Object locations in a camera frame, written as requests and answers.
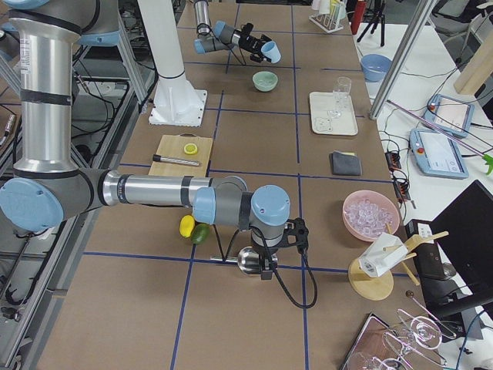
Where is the black monitor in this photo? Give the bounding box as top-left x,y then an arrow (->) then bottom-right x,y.
415,180 -> 492,318

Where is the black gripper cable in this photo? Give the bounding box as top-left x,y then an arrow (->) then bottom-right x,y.
213,223 -> 318,308

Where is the red bottle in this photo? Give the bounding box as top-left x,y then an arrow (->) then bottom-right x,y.
350,0 -> 367,35

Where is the white bear tray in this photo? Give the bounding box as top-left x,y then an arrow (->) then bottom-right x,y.
309,92 -> 358,136

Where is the black tripod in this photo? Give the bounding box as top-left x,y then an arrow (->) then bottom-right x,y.
357,1 -> 386,47

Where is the yellow lemon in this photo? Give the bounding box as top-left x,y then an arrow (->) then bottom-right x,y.
179,215 -> 196,238

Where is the aluminium frame post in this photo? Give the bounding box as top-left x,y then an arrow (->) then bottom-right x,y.
369,0 -> 438,120

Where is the pink bowl with ice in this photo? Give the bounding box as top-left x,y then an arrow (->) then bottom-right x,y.
342,190 -> 401,242

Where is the green bowl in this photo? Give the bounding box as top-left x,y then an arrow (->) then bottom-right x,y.
252,71 -> 279,93

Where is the lemon half slice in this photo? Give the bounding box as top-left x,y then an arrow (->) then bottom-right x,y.
183,143 -> 199,156

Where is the near teach pendant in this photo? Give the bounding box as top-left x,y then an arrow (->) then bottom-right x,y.
409,129 -> 469,180

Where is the steel knife handle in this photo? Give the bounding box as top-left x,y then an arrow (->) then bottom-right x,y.
152,154 -> 201,167

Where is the green lime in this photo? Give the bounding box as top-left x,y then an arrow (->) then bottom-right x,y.
190,224 -> 210,245

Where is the far teach pendant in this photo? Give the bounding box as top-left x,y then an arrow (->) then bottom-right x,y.
423,94 -> 475,138

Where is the white cup rack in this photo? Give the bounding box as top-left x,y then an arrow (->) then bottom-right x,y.
309,0 -> 346,34

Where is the light blue cup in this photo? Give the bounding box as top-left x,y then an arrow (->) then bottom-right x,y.
260,41 -> 281,64

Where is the steel ice scoop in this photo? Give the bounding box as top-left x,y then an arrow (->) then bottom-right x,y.
210,247 -> 278,279

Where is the wooden cup stand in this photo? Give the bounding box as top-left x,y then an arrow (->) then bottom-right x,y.
348,231 -> 449,301

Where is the grey folded cloth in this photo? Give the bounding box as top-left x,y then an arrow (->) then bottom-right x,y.
329,151 -> 362,176

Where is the white paper carton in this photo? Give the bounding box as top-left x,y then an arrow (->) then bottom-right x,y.
357,233 -> 408,278

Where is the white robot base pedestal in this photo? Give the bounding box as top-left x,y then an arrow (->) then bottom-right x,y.
138,0 -> 207,127

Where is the teach pendant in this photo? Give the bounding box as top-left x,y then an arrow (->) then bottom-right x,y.
423,94 -> 475,138
409,129 -> 469,180

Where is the blue bowl on side table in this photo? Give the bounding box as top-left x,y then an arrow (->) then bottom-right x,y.
361,54 -> 392,82

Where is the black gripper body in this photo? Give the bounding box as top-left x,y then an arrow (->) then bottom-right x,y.
280,217 -> 309,253
239,22 -> 266,58

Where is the clear wine glass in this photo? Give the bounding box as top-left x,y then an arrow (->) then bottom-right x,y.
328,76 -> 352,119

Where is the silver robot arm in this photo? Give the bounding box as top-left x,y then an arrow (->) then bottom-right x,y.
1,1 -> 308,255
193,1 -> 281,64

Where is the wooden cutting board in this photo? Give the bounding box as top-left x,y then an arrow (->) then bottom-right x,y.
149,134 -> 213,177

